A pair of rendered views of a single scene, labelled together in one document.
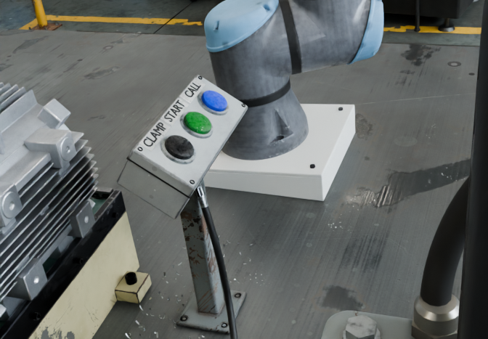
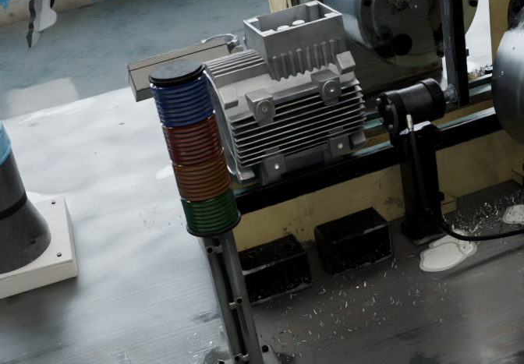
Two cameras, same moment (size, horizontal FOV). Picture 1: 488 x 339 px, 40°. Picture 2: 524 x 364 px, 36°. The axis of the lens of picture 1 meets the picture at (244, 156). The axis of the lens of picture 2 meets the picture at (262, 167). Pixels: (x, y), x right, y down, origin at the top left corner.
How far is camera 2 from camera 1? 1.76 m
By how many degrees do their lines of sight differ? 102
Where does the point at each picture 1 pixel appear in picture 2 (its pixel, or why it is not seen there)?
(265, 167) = (60, 222)
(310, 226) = (104, 207)
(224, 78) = (16, 176)
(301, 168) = (57, 206)
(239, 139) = (43, 223)
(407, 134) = not seen: outside the picture
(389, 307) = (161, 160)
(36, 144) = not seen: hidden behind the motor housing
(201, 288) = not seen: hidden behind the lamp
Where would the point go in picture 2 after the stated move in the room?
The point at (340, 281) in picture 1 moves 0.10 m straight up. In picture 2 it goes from (152, 178) to (139, 132)
